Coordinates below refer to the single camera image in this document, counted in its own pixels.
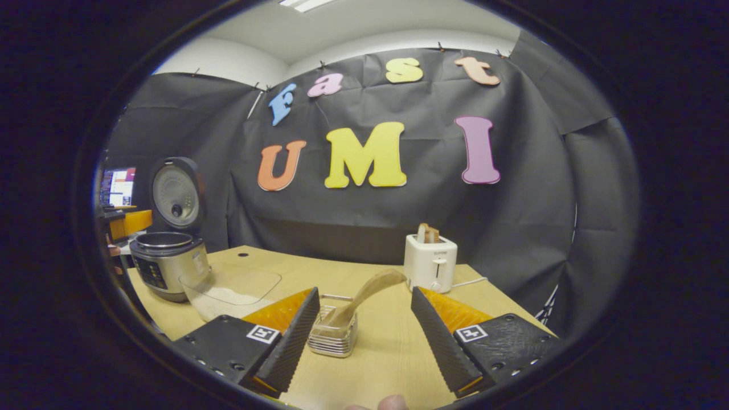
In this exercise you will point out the black backdrop cloth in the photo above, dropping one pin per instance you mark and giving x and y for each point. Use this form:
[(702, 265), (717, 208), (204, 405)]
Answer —
[(512, 228)]

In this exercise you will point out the ceiling light panel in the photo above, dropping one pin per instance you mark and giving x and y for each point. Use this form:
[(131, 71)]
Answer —
[(304, 3)]

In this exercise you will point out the wooden spoon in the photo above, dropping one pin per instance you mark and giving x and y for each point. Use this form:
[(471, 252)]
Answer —
[(370, 287)]

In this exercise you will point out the white toaster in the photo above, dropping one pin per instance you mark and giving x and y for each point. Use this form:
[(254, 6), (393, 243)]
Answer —
[(430, 262)]

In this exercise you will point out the toasted bread slice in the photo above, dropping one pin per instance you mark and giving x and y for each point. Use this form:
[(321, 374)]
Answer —
[(427, 233)]

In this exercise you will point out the clear plastic rice container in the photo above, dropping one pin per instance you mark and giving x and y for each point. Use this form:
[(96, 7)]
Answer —
[(228, 299)]

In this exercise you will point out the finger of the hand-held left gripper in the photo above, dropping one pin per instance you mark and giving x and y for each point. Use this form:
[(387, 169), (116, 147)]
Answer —
[(134, 223)]

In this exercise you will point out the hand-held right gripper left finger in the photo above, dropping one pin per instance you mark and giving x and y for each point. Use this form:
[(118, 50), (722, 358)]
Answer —
[(296, 341)]

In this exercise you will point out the black silver rice cooker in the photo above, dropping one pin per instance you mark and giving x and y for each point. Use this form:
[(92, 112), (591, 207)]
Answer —
[(168, 267)]

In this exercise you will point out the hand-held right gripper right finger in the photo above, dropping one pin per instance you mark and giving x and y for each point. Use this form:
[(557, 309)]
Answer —
[(438, 341)]

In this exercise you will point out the computer monitor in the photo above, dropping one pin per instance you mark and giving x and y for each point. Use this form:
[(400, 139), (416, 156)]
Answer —
[(118, 187)]

